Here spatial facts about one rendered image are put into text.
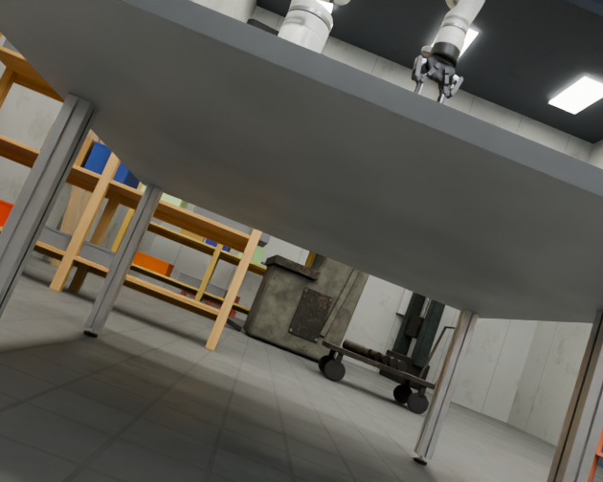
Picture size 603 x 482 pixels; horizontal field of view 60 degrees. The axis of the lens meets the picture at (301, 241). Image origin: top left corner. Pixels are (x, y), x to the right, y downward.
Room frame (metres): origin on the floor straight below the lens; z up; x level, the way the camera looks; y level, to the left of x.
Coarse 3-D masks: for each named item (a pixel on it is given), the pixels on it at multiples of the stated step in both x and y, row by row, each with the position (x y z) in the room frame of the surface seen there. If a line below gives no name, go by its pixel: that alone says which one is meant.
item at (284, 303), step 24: (264, 264) 6.86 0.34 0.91; (288, 264) 6.06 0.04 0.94; (312, 264) 6.83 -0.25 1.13; (336, 264) 6.23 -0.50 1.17; (264, 288) 6.19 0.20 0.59; (288, 288) 6.16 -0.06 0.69; (312, 288) 6.21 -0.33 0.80; (336, 288) 6.25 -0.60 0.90; (360, 288) 6.29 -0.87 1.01; (264, 312) 6.14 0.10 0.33; (288, 312) 6.18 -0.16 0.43; (312, 312) 6.21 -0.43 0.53; (336, 312) 6.23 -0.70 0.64; (264, 336) 6.16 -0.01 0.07; (288, 336) 6.20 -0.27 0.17; (312, 336) 6.22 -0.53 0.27; (336, 336) 6.28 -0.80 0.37
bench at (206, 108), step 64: (0, 0) 0.82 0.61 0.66; (64, 0) 0.73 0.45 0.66; (128, 0) 0.66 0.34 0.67; (64, 64) 1.03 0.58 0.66; (128, 64) 0.89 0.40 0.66; (192, 64) 0.78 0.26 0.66; (256, 64) 0.69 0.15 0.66; (320, 64) 0.67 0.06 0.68; (64, 128) 1.23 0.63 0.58; (128, 128) 1.35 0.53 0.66; (192, 128) 1.12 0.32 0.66; (256, 128) 0.96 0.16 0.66; (320, 128) 0.84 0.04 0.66; (384, 128) 0.74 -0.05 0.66; (448, 128) 0.68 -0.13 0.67; (192, 192) 1.96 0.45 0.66; (256, 192) 1.52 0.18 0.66; (320, 192) 1.24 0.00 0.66; (384, 192) 1.04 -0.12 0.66; (448, 192) 0.90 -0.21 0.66; (512, 192) 0.79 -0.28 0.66; (576, 192) 0.70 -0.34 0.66; (0, 256) 1.23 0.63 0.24; (128, 256) 2.15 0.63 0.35; (384, 256) 1.74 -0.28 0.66; (448, 256) 1.38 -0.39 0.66; (512, 256) 1.14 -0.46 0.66; (576, 256) 0.97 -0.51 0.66; (576, 320) 1.56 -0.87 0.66; (448, 384) 2.20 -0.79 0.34; (576, 384) 1.32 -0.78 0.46; (576, 448) 1.27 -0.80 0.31
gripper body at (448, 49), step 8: (432, 48) 1.25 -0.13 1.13; (440, 48) 1.23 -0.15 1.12; (448, 48) 1.22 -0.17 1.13; (456, 48) 1.23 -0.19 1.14; (432, 56) 1.24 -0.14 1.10; (440, 56) 1.24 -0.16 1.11; (448, 56) 1.23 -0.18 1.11; (456, 56) 1.23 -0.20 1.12; (424, 64) 1.26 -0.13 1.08; (432, 64) 1.24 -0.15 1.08; (440, 64) 1.25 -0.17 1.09; (448, 64) 1.25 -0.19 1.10; (456, 64) 1.25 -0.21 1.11; (440, 72) 1.25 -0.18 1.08; (440, 80) 1.25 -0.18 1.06
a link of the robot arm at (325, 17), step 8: (296, 0) 0.94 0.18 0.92; (304, 0) 0.93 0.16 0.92; (312, 0) 0.92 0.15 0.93; (320, 0) 0.99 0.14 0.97; (328, 0) 0.97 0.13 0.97; (296, 8) 0.93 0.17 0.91; (304, 8) 0.93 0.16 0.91; (312, 8) 0.92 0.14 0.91; (320, 8) 0.93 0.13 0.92; (320, 16) 0.93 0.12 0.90; (328, 16) 0.94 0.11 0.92; (328, 24) 0.95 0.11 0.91
